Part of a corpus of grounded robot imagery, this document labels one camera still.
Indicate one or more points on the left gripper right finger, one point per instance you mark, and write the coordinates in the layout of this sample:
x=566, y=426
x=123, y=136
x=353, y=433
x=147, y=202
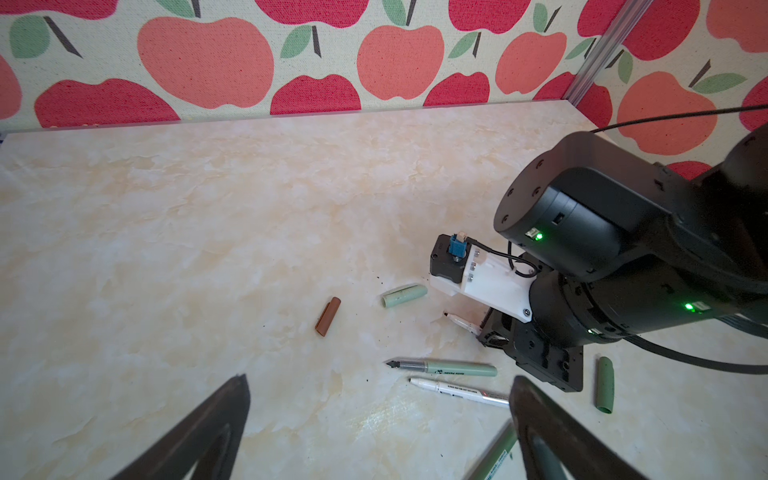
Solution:
x=554, y=445

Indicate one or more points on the light green pen cap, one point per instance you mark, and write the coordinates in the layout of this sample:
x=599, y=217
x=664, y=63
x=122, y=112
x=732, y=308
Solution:
x=403, y=295

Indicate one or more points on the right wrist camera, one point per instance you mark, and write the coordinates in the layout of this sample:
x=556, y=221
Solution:
x=460, y=265

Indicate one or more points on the dark green pen cap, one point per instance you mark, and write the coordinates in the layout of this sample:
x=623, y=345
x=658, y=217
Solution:
x=604, y=385

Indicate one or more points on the brown pen cap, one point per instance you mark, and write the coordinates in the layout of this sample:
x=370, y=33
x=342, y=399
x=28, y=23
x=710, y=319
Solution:
x=327, y=316

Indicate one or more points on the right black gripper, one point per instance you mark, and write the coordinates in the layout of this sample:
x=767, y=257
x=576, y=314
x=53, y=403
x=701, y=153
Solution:
x=533, y=352

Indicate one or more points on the white yellow-tipped pen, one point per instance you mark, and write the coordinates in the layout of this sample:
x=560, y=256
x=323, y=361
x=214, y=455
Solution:
x=462, y=392

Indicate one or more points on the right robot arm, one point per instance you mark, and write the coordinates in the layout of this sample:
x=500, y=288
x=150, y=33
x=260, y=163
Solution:
x=624, y=247

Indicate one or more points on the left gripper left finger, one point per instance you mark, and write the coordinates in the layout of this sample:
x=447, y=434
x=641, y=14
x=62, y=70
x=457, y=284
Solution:
x=203, y=445

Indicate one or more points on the right aluminium corner post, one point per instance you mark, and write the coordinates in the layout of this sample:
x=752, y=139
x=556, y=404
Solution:
x=603, y=49

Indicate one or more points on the light green pen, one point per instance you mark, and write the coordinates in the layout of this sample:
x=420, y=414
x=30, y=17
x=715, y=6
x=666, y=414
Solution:
x=444, y=367

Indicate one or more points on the dark green pen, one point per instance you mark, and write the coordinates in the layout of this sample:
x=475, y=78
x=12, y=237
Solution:
x=495, y=455

